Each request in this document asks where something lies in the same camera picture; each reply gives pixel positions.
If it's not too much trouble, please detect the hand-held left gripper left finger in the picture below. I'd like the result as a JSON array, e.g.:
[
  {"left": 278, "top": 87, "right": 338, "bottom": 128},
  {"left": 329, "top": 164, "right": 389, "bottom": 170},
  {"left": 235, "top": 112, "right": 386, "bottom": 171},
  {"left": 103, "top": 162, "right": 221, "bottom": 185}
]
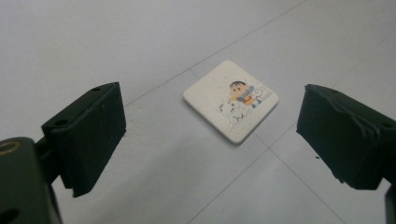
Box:
[{"left": 41, "top": 81, "right": 128, "bottom": 199}]

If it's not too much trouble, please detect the white square cartoon print coaster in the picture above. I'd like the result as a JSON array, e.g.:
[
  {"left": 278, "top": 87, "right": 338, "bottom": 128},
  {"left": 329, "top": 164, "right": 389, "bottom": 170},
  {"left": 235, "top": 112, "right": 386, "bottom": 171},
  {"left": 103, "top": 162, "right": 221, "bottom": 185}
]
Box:
[{"left": 182, "top": 59, "right": 280, "bottom": 145}]

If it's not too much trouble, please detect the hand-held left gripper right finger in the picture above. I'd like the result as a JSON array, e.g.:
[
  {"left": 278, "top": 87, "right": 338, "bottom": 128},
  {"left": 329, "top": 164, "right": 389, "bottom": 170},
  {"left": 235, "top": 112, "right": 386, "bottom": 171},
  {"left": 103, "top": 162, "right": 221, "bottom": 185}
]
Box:
[{"left": 296, "top": 83, "right": 396, "bottom": 190}]

